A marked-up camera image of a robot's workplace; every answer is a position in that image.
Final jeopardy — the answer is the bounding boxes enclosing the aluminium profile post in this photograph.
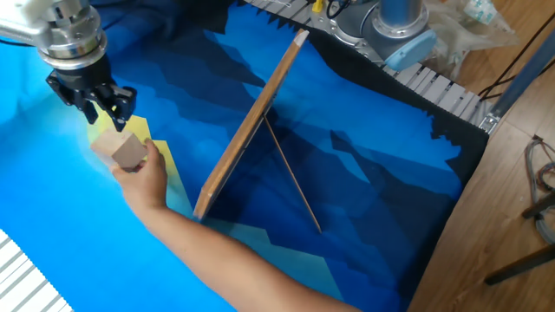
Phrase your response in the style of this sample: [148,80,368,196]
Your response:
[478,29,555,136]

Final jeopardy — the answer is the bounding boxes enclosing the clear plastic bag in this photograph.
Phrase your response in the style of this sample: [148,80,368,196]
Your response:
[422,0,520,81]

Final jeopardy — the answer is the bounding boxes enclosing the grey wire bundle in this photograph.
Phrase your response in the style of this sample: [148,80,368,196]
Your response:
[523,134,555,246]

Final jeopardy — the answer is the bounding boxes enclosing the blue mountain landscape cloth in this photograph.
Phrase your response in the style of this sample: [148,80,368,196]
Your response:
[0,0,491,312]

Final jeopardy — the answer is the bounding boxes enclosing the person's right forearm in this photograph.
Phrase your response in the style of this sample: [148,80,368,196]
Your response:
[128,203,363,312]

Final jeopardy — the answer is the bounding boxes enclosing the light wooden cube block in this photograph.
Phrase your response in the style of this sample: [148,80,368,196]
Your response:
[89,128,149,171]

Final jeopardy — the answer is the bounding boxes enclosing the wooden picture frame with stand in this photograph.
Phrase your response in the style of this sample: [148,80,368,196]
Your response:
[192,29,324,235]

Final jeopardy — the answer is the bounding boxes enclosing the person's right hand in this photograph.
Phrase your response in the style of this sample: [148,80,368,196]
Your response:
[109,137,170,214]

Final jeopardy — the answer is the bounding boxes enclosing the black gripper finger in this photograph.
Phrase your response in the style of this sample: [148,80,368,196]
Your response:
[98,84,138,133]
[71,97,100,126]

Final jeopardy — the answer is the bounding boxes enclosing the dark furniture legs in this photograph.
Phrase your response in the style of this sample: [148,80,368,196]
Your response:
[483,193,555,287]

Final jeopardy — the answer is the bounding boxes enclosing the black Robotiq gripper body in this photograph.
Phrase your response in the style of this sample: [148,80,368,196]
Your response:
[45,54,114,105]

